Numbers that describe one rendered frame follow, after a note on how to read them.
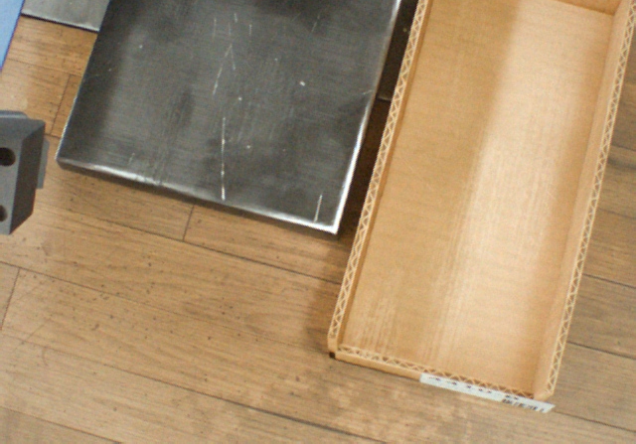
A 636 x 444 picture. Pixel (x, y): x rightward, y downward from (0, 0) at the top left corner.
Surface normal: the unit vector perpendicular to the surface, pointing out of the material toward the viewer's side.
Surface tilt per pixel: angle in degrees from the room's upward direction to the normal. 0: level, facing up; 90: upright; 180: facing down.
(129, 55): 0
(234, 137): 0
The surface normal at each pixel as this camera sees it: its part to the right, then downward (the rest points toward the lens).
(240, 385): -0.02, -0.25
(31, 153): 0.97, 0.22
